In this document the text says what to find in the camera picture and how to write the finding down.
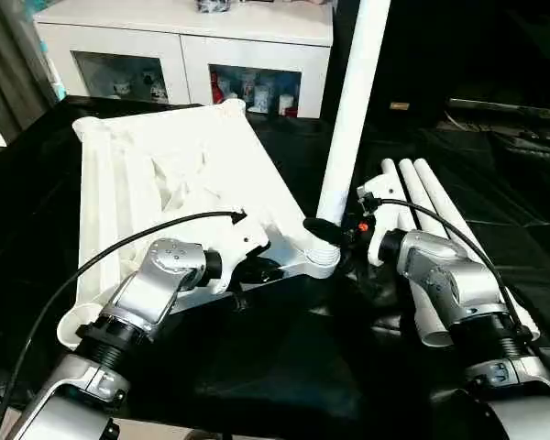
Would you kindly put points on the white plastic table top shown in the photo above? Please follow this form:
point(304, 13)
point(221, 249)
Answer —
point(165, 174)

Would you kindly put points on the white plastic table leg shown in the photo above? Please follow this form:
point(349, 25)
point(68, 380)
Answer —
point(449, 211)
point(353, 101)
point(417, 197)
point(391, 211)

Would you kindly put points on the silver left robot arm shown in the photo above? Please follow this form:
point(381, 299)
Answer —
point(119, 330)

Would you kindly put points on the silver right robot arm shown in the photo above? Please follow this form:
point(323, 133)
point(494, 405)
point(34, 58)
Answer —
point(467, 321)

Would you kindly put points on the black mat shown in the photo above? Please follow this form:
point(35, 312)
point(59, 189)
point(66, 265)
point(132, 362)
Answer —
point(302, 376)

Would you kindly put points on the black furniture with gold label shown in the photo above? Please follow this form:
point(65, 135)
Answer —
point(467, 46)

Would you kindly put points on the white cabinet with glass doors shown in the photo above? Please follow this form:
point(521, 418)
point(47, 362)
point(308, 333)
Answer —
point(183, 37)

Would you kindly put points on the grey curtain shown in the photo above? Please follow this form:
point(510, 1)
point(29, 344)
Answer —
point(14, 55)

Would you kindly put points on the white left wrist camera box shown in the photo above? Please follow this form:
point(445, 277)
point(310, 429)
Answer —
point(238, 240)

